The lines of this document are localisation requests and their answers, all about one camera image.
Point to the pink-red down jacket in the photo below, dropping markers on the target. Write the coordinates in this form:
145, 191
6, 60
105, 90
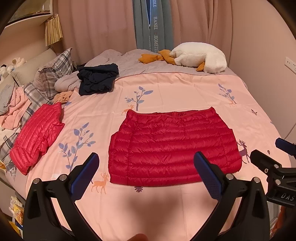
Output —
34, 139

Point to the pink curtain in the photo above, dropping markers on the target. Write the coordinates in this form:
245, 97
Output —
97, 27
192, 23

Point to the grey bed sheet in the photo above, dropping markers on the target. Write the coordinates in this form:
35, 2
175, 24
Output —
134, 64

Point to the white wall socket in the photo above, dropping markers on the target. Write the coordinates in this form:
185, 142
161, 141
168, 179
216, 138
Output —
291, 64

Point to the beige headboard cushion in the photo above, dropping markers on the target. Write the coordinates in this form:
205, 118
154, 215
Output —
30, 64

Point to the small plush toys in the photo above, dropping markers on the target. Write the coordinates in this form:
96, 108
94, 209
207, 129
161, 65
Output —
13, 63

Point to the white printed cloth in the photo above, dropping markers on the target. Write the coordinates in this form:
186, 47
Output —
7, 136

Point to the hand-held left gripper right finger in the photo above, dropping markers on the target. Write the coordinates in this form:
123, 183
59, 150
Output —
209, 176

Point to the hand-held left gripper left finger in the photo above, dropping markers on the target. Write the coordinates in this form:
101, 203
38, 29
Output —
85, 171

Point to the pink printed duvet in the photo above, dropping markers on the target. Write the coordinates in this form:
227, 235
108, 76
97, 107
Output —
185, 92

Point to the cream wall shelf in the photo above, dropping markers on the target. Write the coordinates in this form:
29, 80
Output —
27, 19

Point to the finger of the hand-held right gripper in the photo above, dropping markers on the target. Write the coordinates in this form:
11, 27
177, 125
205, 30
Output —
283, 143
261, 160

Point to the pink garment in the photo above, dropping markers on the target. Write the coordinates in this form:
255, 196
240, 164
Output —
16, 104

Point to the plaid pillow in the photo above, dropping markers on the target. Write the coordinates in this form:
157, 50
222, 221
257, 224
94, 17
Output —
55, 67

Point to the plaid cloth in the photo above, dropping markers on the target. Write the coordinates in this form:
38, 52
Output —
34, 91

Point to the snack packets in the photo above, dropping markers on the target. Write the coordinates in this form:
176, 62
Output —
17, 210

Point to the orange printed cloth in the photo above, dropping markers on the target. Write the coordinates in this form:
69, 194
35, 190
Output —
62, 96

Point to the blue-grey curtain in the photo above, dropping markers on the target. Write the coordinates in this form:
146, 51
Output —
159, 23

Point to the white goose plush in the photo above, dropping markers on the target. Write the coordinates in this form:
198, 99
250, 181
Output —
198, 55

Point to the light grey garment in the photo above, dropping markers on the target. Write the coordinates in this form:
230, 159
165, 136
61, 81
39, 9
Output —
64, 83

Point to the dark red down jacket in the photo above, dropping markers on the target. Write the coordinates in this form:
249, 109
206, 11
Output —
173, 148

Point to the navy garment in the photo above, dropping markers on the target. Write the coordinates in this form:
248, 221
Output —
97, 78

